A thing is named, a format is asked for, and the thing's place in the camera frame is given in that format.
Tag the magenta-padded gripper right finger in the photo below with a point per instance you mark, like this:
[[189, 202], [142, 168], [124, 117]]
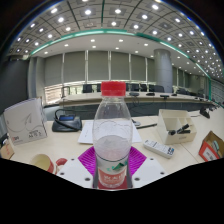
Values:
[[148, 170]]

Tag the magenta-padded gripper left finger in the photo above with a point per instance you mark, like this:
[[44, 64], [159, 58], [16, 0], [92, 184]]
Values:
[[75, 170]]

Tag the clear red-capped water bottle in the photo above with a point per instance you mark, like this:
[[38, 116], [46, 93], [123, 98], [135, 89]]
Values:
[[112, 150]]

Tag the white remote control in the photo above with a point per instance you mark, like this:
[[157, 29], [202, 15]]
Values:
[[158, 148]]

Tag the cream mug with red pattern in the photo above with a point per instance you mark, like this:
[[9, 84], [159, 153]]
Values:
[[43, 162]]

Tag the white paper sheet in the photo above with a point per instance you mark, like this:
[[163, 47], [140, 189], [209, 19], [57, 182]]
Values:
[[86, 133]]

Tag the black pen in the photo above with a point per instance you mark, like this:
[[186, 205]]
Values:
[[146, 126]]

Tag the white desk organizer box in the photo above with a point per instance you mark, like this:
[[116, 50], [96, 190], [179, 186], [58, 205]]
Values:
[[173, 133]]

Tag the open cardboard box, red label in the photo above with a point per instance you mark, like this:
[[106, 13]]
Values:
[[208, 153]]

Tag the long curved conference desk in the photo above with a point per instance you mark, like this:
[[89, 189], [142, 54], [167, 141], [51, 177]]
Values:
[[83, 103]]

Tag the large white printed carton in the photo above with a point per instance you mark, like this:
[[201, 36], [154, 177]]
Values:
[[26, 123]]

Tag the brown paper envelope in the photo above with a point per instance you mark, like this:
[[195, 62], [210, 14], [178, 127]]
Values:
[[6, 150]]

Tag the small black desk device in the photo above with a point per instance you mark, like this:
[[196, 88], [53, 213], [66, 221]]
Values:
[[204, 113]]

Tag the row of black office chairs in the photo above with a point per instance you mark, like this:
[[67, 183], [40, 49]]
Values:
[[87, 88]]

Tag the group of ceiling lights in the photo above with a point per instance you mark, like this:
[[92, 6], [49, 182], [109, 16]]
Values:
[[87, 12]]

